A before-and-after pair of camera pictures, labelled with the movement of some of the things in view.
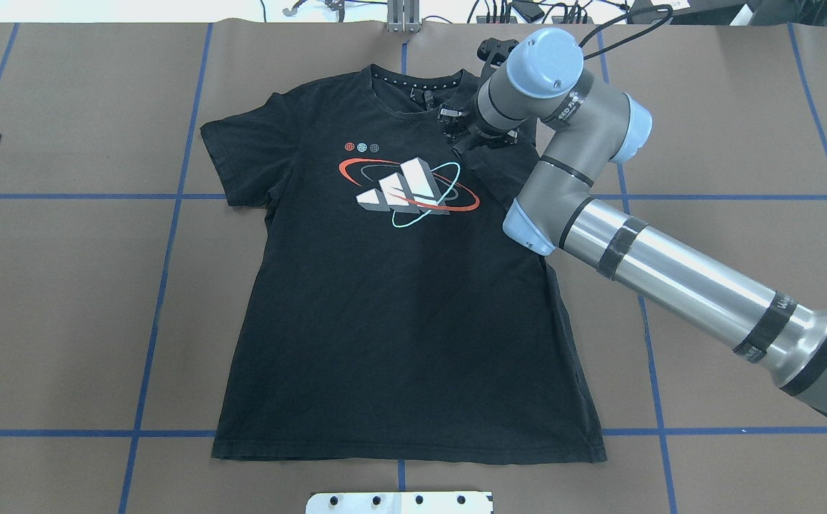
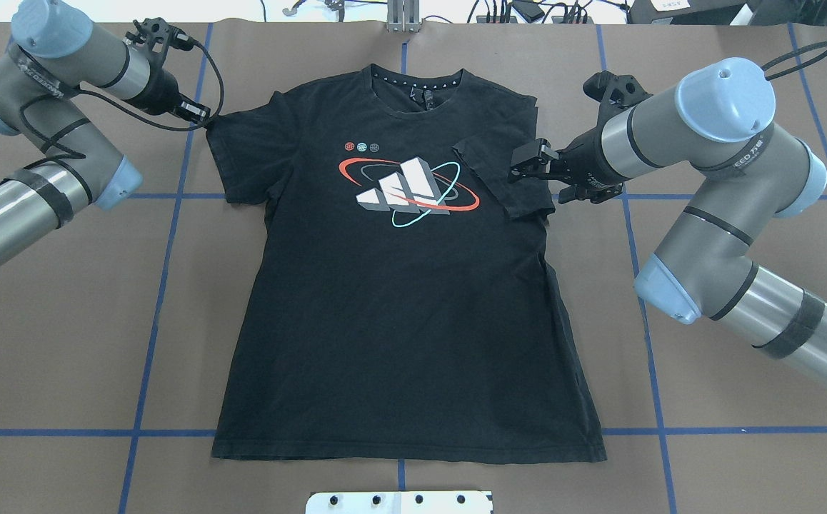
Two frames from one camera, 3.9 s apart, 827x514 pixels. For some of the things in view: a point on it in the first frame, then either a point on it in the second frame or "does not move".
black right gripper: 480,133 → 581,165
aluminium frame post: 403,16 does not move
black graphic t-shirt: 386,310 does not move
